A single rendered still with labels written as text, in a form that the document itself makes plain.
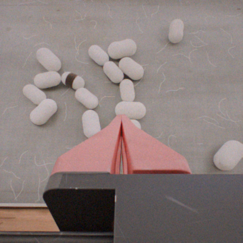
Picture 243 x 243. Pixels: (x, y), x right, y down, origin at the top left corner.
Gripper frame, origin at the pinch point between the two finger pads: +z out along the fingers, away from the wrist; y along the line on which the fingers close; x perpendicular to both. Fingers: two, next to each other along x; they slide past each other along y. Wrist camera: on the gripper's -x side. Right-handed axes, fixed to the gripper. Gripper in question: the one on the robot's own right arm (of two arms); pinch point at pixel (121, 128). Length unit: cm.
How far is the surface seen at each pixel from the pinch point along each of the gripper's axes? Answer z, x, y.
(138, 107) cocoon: 6.6, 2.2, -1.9
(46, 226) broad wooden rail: -2.6, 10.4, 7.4
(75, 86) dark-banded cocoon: 9.3, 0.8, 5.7
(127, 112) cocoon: 6.2, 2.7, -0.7
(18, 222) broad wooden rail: -2.3, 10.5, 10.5
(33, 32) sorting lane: 17.5, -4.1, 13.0
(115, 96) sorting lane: 9.7, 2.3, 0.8
